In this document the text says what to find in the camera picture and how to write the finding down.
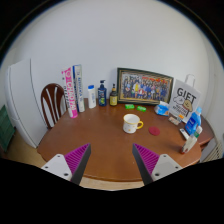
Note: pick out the blue detergent bottle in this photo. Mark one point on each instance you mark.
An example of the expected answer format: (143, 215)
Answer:
(193, 122)

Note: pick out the white radiator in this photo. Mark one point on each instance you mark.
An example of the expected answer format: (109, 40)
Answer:
(213, 152)

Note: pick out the white printed paper bag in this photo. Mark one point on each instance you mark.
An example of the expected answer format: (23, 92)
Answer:
(185, 100)

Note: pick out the white refrigerator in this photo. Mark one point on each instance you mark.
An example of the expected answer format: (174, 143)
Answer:
(23, 100)

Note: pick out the brown yellow-labelled pump bottle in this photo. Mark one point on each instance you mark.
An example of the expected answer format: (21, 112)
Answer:
(113, 98)

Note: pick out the white blue-capped bottle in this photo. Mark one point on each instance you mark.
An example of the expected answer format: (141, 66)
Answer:
(91, 98)

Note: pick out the brown wooden chair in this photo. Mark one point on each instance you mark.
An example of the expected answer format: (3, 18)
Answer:
(46, 100)

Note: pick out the clear green-labelled plastic bottle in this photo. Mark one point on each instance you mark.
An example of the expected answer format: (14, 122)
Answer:
(190, 141)

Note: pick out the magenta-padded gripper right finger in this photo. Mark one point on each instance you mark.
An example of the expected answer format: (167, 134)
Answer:
(163, 165)

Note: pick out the framed group photo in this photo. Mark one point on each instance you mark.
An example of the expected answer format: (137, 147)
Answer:
(144, 86)

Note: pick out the flat round red coaster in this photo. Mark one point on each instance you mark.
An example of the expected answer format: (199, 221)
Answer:
(154, 131)

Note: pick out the small green box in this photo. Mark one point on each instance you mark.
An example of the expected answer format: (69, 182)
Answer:
(141, 108)
(129, 106)

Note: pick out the white yellow-rimmed mug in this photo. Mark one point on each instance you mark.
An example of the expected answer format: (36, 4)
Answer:
(130, 124)

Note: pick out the small puzzle cube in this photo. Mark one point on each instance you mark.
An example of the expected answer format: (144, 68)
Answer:
(180, 116)

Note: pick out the dark blue pump bottle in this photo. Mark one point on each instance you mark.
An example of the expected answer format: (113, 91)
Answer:
(102, 96)

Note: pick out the blue tissue pack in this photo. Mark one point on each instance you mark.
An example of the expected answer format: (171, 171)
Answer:
(162, 109)

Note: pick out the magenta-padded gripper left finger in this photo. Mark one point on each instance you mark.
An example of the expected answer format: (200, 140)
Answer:
(60, 165)

